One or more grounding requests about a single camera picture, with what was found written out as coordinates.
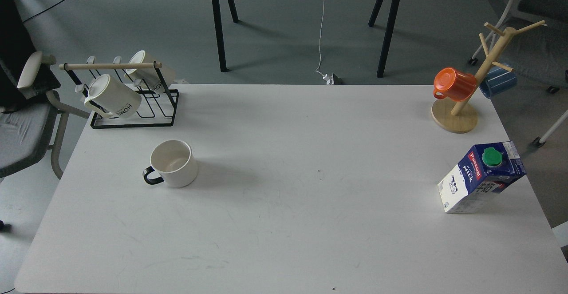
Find white mug black handle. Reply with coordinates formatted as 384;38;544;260
142;140;199;187

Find blue white milk carton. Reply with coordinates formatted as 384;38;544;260
438;141;526;214

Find orange cup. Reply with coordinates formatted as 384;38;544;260
433;67;477;102

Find blue cup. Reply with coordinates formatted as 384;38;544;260
478;67;518;99

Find white power plug adapter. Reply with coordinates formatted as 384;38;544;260
322;73;343;85

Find cream mug rear on rack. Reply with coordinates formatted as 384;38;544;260
125;50;176;94

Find cream mug on rack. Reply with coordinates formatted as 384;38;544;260
84;74;142;118
125;50;176;94

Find black table legs left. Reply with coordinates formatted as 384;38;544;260
211;0;240;73

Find black table legs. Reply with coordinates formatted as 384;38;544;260
211;0;240;73
368;0;400;78

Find wooden mug tree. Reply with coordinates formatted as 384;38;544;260
431;20;545;133

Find cream mug front on rack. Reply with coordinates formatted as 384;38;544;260
84;74;142;118

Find black table legs right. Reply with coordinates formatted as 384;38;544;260
368;0;400;78

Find grey office chair left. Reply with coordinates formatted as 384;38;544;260
0;0;89;179

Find white chair right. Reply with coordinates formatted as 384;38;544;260
468;0;568;148

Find white power cable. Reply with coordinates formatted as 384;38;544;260
316;0;331;77

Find black wire mug rack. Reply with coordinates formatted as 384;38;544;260
59;50;179;129

